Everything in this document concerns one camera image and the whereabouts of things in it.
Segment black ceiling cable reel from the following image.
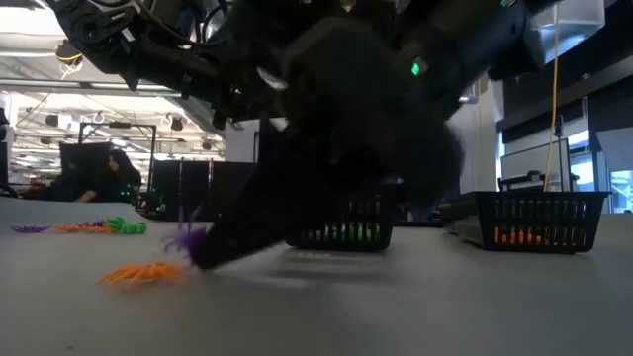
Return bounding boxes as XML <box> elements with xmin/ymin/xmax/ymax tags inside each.
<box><xmin>53</xmin><ymin>38</ymin><xmax>88</xmax><ymax>68</ymax></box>

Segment long ceiling light bar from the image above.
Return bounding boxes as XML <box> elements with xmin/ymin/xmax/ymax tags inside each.
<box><xmin>0</xmin><ymin>77</ymin><xmax>184</xmax><ymax>100</ymax></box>

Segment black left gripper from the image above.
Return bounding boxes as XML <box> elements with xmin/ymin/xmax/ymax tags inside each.
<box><xmin>123</xmin><ymin>29</ymin><xmax>238</xmax><ymax>129</ymax></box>

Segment black fabric partition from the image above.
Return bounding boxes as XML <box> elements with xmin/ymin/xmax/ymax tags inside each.
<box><xmin>149</xmin><ymin>158</ymin><xmax>258</xmax><ymax>223</ymax></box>

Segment black metal rig frame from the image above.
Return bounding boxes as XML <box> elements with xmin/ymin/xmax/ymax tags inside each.
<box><xmin>72</xmin><ymin>121</ymin><xmax>158</xmax><ymax>200</ymax></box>

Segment person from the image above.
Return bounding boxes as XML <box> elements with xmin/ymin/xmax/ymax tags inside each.
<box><xmin>73</xmin><ymin>147</ymin><xmax>143</xmax><ymax>205</ymax></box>

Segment yellow hanging cable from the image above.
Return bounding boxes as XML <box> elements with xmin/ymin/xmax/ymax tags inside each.
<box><xmin>542</xmin><ymin>4</ymin><xmax>561</xmax><ymax>192</ymax></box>

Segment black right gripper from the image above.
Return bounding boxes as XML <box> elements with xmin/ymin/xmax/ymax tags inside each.
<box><xmin>190</xmin><ymin>19</ymin><xmax>464</xmax><ymax>271</ymax></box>

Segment black slotted plastic basket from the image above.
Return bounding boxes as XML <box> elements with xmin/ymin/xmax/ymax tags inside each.
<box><xmin>438</xmin><ymin>190</ymin><xmax>613</xmax><ymax>255</ymax></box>
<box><xmin>285</xmin><ymin>185</ymin><xmax>398</xmax><ymax>252</ymax></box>

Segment black tripod stand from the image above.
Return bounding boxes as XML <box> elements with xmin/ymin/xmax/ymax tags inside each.
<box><xmin>552</xmin><ymin>114</ymin><xmax>566</xmax><ymax>190</ymax></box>

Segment grey table mat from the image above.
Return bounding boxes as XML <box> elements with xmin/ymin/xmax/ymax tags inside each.
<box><xmin>0</xmin><ymin>195</ymin><xmax>633</xmax><ymax>356</ymax></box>

